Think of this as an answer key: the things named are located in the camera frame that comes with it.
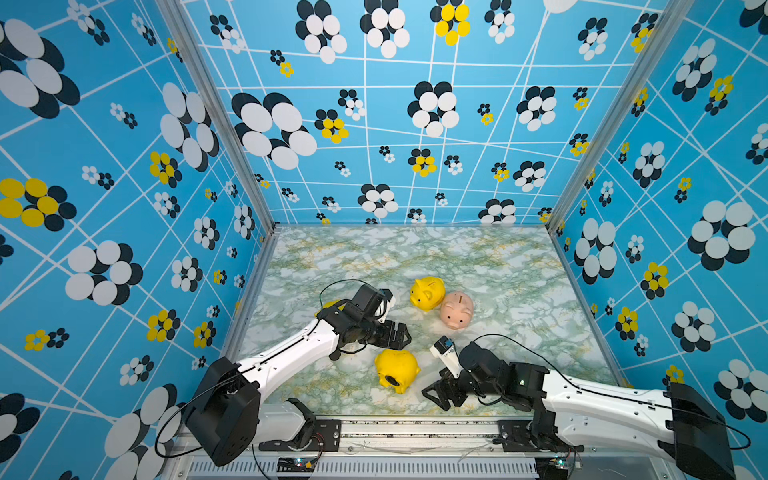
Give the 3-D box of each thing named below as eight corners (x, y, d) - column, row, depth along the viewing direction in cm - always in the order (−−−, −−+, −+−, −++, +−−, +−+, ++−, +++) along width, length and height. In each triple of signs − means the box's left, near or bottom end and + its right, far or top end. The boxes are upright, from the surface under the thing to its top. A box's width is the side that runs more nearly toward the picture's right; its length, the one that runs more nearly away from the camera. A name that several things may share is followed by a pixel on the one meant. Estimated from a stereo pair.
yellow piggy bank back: (411, 312, 97) (412, 297, 90) (410, 292, 102) (411, 276, 95) (442, 312, 97) (446, 297, 90) (440, 292, 102) (443, 276, 95)
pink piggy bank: (442, 333, 93) (446, 320, 85) (439, 306, 99) (443, 291, 91) (469, 333, 92) (476, 319, 85) (464, 306, 99) (470, 291, 91)
